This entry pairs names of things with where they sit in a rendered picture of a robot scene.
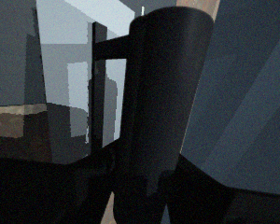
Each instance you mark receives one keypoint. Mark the dark grey rectangular mat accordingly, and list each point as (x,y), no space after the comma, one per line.
(21,68)

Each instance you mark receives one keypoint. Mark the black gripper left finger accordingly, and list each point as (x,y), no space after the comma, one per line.
(81,188)

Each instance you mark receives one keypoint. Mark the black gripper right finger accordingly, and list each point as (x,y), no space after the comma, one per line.
(197,198)

